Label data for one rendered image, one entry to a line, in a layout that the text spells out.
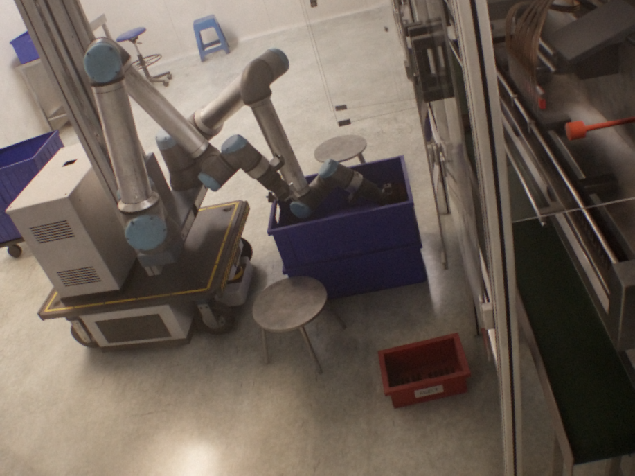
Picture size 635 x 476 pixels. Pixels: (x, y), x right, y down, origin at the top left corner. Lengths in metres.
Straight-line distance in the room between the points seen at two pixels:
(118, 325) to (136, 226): 0.71
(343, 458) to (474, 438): 0.45
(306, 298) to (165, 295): 0.60
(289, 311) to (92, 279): 0.91
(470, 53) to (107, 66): 1.27
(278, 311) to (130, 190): 0.72
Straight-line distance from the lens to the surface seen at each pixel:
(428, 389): 2.05
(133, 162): 1.98
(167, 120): 2.09
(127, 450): 2.41
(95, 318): 2.66
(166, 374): 2.59
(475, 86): 0.89
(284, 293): 2.29
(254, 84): 2.18
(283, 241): 2.38
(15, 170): 3.81
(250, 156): 2.04
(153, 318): 2.52
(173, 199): 2.64
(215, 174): 2.04
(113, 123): 1.93
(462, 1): 0.84
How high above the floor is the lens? 1.66
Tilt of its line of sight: 33 degrees down
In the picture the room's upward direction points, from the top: 18 degrees counter-clockwise
